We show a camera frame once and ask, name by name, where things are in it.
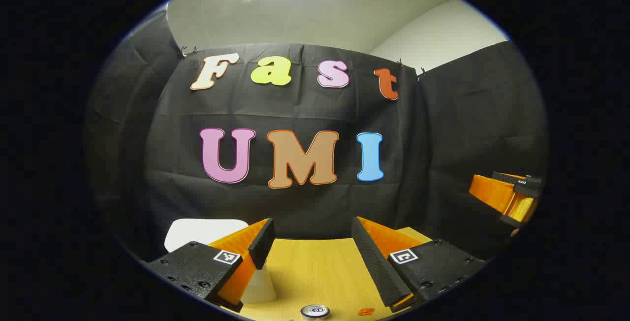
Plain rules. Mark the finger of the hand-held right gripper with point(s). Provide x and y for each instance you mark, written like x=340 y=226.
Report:
x=522 y=208
x=492 y=193

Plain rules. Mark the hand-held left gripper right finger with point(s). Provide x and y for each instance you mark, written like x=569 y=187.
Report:
x=376 y=267

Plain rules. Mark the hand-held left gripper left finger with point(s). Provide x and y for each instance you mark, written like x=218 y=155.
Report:
x=262 y=242

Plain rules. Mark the orange paper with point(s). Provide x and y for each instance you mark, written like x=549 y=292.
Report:
x=366 y=311

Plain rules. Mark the white desktop garbage bin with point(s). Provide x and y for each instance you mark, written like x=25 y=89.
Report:
x=197 y=232

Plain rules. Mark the blue pop can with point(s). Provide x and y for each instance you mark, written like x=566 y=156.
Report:
x=315 y=311

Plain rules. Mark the wooden desktop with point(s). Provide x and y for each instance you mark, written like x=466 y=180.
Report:
x=315 y=272

